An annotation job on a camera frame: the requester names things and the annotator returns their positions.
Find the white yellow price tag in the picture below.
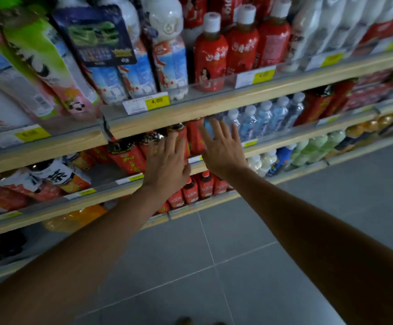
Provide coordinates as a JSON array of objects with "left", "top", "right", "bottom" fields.
[
  {"left": 0, "top": 124, "right": 52, "bottom": 149},
  {"left": 372, "top": 34, "right": 393, "bottom": 55},
  {"left": 234, "top": 65, "right": 277, "bottom": 89},
  {"left": 304, "top": 49, "right": 346, "bottom": 72},
  {"left": 122, "top": 91, "right": 171, "bottom": 116}
]

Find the white orange bottle black print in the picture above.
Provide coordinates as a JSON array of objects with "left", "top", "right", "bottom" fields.
[
  {"left": 28, "top": 157, "right": 93, "bottom": 194},
  {"left": 0, "top": 168, "right": 65, "bottom": 203}
]

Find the person's right forearm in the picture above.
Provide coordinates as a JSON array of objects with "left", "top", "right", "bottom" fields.
[{"left": 223, "top": 167, "right": 393, "bottom": 325}]

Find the red bottle behind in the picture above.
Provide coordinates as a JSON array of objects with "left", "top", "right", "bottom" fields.
[
  {"left": 177, "top": 0, "right": 208, "bottom": 30},
  {"left": 207, "top": 0, "right": 245, "bottom": 28}
]

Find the red drink carton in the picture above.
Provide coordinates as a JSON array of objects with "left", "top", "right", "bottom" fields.
[{"left": 293, "top": 84, "right": 335, "bottom": 128}]

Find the row of red packets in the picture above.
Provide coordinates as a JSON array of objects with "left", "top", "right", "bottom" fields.
[{"left": 320, "top": 68, "right": 393, "bottom": 117}]

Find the large green pink label bottle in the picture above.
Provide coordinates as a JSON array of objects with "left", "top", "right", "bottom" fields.
[{"left": 2, "top": 15, "right": 103, "bottom": 120}]

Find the red bottle white cap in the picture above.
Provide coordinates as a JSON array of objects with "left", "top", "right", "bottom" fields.
[
  {"left": 193, "top": 12, "right": 229, "bottom": 93},
  {"left": 255, "top": 0, "right": 293, "bottom": 69},
  {"left": 226, "top": 4, "right": 260, "bottom": 77}
]

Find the pale green bottle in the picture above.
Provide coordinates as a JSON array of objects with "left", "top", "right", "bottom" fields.
[
  {"left": 285, "top": 140, "right": 309, "bottom": 168},
  {"left": 306, "top": 130, "right": 347, "bottom": 164},
  {"left": 291, "top": 135, "right": 329, "bottom": 167}
]

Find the person's left forearm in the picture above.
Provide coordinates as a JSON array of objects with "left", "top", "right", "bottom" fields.
[{"left": 0, "top": 186, "right": 178, "bottom": 325}]

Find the row of white bottles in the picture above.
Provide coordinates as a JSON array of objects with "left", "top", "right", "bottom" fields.
[{"left": 280, "top": 0, "right": 393, "bottom": 73}]

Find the person's left hand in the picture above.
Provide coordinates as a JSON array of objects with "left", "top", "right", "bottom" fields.
[{"left": 142, "top": 131, "right": 192, "bottom": 201}]

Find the row of amber bottles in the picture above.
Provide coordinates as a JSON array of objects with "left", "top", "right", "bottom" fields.
[{"left": 325, "top": 109, "right": 393, "bottom": 159}]

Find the large orange drink bottle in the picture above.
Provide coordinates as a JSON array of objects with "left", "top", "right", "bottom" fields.
[{"left": 42, "top": 204, "right": 108, "bottom": 234}]

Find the red packet pile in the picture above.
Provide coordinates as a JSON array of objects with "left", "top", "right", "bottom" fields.
[{"left": 0, "top": 179, "right": 32, "bottom": 214}]

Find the small white bottle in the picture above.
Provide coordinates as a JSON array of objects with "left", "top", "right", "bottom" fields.
[
  {"left": 246, "top": 154, "right": 263, "bottom": 174},
  {"left": 258, "top": 150, "right": 278, "bottom": 177}
]

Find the blue bottle white cap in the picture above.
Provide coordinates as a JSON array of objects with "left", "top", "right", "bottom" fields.
[{"left": 267, "top": 143, "right": 297, "bottom": 177}]

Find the large blue green label bottle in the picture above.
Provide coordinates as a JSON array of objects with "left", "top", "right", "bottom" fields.
[{"left": 0, "top": 25, "right": 60, "bottom": 123}]

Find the row of small red bottles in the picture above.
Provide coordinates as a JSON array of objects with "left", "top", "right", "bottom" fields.
[{"left": 157, "top": 170, "right": 235, "bottom": 214}]

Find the white bottle blue red label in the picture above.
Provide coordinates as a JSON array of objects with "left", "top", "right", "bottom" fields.
[
  {"left": 99, "top": 0, "right": 158, "bottom": 99},
  {"left": 81, "top": 66, "right": 130, "bottom": 104},
  {"left": 142, "top": 0, "right": 189, "bottom": 101}
]

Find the clear water bottle white cap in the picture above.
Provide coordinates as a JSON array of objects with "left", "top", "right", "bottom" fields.
[
  {"left": 238, "top": 105, "right": 258, "bottom": 142},
  {"left": 251, "top": 100, "right": 273, "bottom": 139},
  {"left": 224, "top": 109, "right": 240, "bottom": 132},
  {"left": 266, "top": 96, "right": 290, "bottom": 134},
  {"left": 281, "top": 92, "right": 306, "bottom": 130}
]

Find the person's right hand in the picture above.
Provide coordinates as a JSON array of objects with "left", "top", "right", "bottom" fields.
[{"left": 199, "top": 118, "right": 250, "bottom": 182}]

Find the dark blue hanging packet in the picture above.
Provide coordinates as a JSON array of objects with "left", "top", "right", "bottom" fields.
[{"left": 52, "top": 5, "right": 138, "bottom": 69}]

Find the red drink pouch dark top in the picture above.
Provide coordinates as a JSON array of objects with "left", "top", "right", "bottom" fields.
[
  {"left": 186, "top": 118, "right": 206, "bottom": 155},
  {"left": 138, "top": 131, "right": 166, "bottom": 159},
  {"left": 107, "top": 138, "right": 147, "bottom": 175},
  {"left": 167, "top": 123, "right": 191, "bottom": 160}
]

